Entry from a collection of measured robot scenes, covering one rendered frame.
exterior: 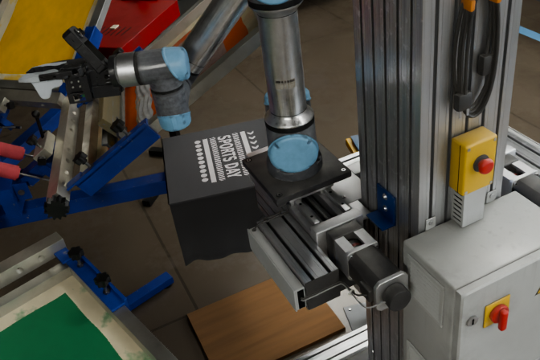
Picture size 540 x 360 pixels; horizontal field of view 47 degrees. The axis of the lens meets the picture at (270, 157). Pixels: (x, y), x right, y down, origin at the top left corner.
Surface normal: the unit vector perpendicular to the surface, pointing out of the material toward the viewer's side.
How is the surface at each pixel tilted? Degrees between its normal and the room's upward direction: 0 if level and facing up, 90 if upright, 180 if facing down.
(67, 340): 0
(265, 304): 0
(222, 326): 0
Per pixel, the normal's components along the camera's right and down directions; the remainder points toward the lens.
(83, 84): 0.02, 0.44
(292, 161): 0.04, 0.66
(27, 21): -0.26, -0.40
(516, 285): 0.44, 0.46
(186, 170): -0.11, -0.82
